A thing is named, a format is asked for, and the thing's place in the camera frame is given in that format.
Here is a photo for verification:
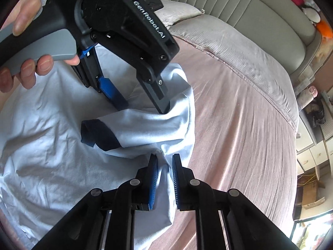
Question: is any white shirt with navy trim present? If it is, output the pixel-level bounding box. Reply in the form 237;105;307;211
1;46;195;249

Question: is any left hand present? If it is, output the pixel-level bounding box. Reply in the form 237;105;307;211
1;0;87;93

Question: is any left pink pillow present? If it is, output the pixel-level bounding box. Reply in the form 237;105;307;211
155;0;205;29

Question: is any pink pillow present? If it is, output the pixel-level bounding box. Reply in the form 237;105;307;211
169;15;299;131
155;0;205;29

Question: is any pink bed sheet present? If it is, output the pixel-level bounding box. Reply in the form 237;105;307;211
0;34;299;250

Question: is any cardboard box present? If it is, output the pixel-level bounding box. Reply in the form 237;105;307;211
297;173;326;209

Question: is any right pink pillow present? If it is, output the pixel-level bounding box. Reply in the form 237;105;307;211
169;15;299;131

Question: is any white dresser with drawers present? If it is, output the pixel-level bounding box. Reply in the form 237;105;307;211
296;110;330;175

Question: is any grey upholstered headboard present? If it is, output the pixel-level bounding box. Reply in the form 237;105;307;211
170;0;322;82

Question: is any pink water bottle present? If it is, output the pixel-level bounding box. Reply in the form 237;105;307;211
297;86;318;111

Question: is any black white penguin plush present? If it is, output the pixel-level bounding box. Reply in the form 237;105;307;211
301;5;321;24

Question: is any orange plush toy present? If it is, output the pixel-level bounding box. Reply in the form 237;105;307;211
316;20;333;38

